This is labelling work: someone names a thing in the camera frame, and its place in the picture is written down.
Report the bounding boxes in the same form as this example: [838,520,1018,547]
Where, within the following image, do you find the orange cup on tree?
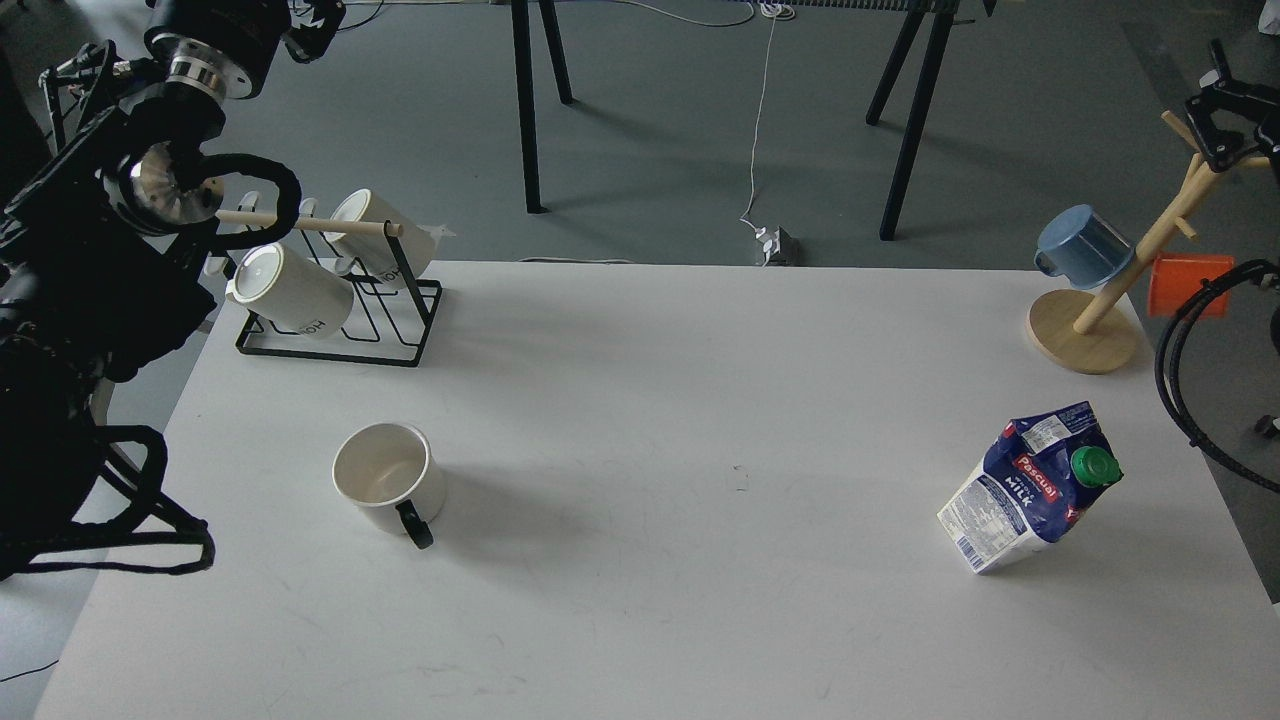
[1146,252,1236,318]

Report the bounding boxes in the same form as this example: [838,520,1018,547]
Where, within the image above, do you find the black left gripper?
[143,1,346,101]

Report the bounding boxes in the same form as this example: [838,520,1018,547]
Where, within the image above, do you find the grey power adapter on floor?
[755,227,803,266]

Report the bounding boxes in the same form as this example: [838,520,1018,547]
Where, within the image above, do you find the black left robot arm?
[3,1,346,577]

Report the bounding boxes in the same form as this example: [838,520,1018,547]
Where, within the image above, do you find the white mug rear on rack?
[324,188,438,290]

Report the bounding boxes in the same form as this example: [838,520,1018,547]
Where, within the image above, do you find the wooden mug tree stand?
[1025,110,1228,375]

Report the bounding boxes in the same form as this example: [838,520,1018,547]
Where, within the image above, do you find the black table leg right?
[865,1,960,242]

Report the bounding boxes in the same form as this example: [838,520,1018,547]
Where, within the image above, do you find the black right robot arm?
[1148,38,1279,493]

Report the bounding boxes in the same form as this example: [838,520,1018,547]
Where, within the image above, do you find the black table leg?
[509,0,576,215]
[865,1,960,242]

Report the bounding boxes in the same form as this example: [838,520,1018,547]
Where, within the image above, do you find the blue milk carton green cap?
[937,401,1123,575]

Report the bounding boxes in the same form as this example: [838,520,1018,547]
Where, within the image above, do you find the white mug on rack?
[324,188,438,290]
[224,242,355,340]

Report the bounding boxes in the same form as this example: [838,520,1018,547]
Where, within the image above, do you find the black wire mug rack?
[204,191,449,366]

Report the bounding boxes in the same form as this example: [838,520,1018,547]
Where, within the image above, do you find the white mug black handle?
[332,421,448,550]

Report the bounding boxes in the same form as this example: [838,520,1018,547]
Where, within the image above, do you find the black table leg left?
[509,0,576,215]

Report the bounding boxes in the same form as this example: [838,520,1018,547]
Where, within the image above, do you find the white cable on floor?
[561,0,801,236]

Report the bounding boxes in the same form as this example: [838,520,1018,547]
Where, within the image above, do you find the white mug front on rack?
[224,242,355,340]

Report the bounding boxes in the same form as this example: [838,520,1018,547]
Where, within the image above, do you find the blue cup on tree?
[1033,204,1137,291]

